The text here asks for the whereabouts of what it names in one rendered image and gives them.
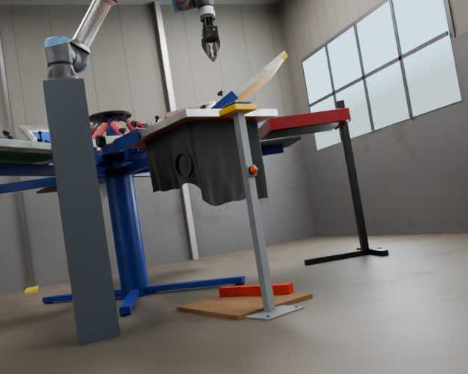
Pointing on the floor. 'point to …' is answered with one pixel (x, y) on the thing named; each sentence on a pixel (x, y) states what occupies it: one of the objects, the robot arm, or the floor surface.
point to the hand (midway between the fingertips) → (213, 59)
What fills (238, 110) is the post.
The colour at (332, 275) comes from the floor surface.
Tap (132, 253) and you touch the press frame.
